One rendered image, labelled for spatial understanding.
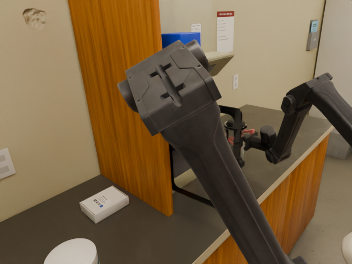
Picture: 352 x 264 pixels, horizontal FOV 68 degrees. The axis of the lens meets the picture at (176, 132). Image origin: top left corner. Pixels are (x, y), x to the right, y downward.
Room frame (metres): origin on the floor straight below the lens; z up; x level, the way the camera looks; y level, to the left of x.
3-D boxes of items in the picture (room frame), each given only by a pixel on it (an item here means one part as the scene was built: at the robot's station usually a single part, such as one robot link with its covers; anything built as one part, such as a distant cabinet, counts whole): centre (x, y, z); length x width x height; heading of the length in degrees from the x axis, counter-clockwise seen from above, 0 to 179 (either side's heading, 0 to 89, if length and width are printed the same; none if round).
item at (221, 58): (1.00, -0.10, 1.46); 0.32 x 0.12 x 0.10; 135
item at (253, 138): (1.10, -0.37, 1.10); 0.10 x 0.07 x 0.07; 134
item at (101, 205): (0.89, 0.31, 0.96); 0.16 x 0.12 x 0.04; 134
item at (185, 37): (0.94, -0.03, 1.56); 0.10 x 0.10 x 0.09; 45
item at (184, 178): (0.83, -0.08, 1.19); 0.30 x 0.01 x 0.40; 50
